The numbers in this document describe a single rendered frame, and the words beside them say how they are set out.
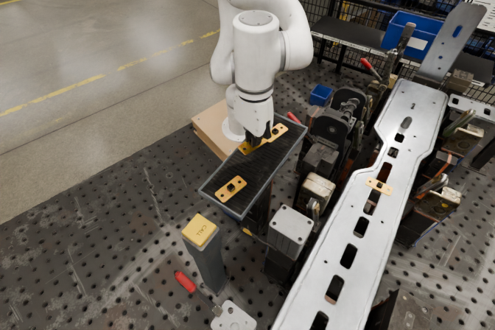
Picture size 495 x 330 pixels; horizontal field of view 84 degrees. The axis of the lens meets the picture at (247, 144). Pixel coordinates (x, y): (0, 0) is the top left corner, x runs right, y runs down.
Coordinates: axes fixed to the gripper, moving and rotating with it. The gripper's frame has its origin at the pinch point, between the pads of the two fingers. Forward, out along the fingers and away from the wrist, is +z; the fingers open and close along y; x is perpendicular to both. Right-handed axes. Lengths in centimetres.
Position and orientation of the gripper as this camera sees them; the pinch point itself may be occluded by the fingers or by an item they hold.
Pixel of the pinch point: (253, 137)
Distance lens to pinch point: 73.0
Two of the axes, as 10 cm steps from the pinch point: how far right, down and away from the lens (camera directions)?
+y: 6.4, 5.8, -5.0
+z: 0.0, 6.5, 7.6
